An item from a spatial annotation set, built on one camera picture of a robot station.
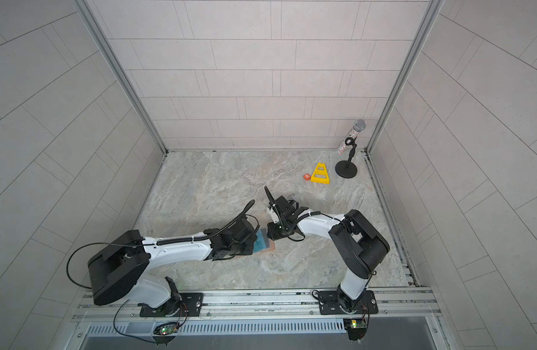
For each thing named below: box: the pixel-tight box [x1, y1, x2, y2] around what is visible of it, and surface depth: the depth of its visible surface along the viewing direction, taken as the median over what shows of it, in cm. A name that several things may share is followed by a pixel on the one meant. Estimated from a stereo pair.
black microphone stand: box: [334, 137, 358, 179], surface depth 109 cm
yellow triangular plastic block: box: [310, 162, 330, 185], surface depth 108 cm
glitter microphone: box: [337, 118, 367, 156], surface depth 93 cm
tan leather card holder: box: [259, 228, 276, 252], surface depth 86 cm
